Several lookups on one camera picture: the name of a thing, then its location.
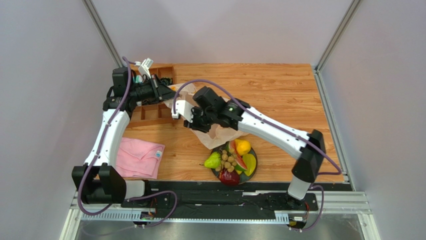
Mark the fake watermelon slice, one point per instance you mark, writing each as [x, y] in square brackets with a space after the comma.
[240, 162]

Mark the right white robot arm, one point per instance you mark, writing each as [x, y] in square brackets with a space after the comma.
[307, 148]

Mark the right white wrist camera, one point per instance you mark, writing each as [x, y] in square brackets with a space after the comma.
[182, 108]

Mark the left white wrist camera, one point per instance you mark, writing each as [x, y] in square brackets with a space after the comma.
[144, 68]

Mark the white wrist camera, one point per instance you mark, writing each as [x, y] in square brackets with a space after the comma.
[182, 108]
[144, 68]

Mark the green fake pear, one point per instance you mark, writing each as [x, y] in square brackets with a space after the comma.
[213, 161]

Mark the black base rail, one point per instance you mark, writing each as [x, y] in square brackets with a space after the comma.
[212, 200]

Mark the banana print plastic bag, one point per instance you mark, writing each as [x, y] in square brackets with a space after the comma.
[217, 135]

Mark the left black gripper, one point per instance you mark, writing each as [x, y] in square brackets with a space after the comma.
[160, 91]

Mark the dark grey round plate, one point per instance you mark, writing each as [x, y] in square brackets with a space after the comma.
[243, 177]

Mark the yellow fake pear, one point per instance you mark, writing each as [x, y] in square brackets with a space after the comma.
[242, 146]

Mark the red fake apple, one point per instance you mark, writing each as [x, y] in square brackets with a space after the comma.
[229, 178]

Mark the fake longan bunch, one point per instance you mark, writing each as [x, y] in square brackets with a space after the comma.
[228, 161]

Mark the dark green rolled sock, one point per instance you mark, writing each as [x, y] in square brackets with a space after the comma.
[166, 81]

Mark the teal rolled sock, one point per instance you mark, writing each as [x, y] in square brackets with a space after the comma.
[138, 79]

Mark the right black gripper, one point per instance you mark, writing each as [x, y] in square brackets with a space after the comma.
[198, 117]

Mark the wooden compartment tray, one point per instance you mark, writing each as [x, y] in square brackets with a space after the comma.
[154, 114]

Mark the pink folded cloth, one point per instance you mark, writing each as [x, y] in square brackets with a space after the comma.
[138, 158]

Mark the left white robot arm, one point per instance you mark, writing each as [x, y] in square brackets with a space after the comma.
[97, 180]

